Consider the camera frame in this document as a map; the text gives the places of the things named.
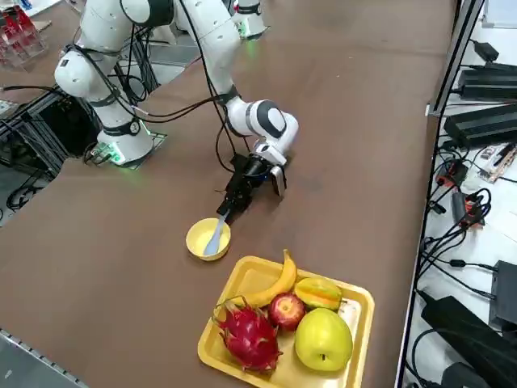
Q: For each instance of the clear acrylic shelf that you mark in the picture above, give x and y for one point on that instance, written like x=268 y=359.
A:
x=20 y=44

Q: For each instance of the yellow plastic tray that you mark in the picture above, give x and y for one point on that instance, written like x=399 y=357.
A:
x=250 y=275

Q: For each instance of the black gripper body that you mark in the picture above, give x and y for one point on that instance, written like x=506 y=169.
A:
x=250 y=171

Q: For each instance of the aluminium table edge rail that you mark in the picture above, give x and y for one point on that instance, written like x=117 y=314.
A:
x=420 y=246

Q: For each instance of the light blue plastic spoon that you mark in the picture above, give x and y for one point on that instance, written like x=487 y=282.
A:
x=213 y=242

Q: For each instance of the yellow banana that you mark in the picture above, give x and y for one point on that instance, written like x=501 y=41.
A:
x=278 y=285

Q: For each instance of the small black power adapter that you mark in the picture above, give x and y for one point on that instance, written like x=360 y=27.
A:
x=486 y=50

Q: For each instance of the red and black device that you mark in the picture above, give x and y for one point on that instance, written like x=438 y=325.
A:
x=452 y=173

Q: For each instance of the aluminium frame post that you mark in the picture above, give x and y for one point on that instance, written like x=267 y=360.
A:
x=455 y=52

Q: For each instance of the pink dragon fruit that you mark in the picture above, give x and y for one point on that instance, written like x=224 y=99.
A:
x=248 y=335

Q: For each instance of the red apple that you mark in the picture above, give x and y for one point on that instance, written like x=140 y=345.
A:
x=287 y=311

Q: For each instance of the orange and black device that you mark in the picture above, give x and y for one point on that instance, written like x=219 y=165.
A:
x=470 y=212

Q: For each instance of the yellow-green starfruit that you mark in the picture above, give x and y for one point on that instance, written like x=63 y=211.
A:
x=317 y=293

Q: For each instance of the large yellow-green apple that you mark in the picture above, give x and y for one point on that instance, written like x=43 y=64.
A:
x=323 y=339

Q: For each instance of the white plastic object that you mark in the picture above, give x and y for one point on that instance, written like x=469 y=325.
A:
x=165 y=34

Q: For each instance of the black box device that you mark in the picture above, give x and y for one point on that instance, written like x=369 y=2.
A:
x=505 y=295

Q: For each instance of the yellow bowl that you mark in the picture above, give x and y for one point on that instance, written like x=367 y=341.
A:
x=196 y=242

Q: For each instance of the big black power brick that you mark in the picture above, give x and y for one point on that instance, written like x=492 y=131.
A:
x=464 y=339

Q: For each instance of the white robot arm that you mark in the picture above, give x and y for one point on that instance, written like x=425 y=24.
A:
x=214 y=44
x=252 y=22

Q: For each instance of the black aluminium frame rack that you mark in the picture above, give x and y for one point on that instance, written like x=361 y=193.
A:
x=24 y=129

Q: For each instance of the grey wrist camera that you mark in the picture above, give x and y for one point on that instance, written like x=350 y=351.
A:
x=278 y=180

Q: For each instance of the large black power supply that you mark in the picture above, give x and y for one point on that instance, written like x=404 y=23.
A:
x=488 y=83
x=480 y=125

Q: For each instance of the printed packet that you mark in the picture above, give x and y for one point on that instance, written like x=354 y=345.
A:
x=498 y=159

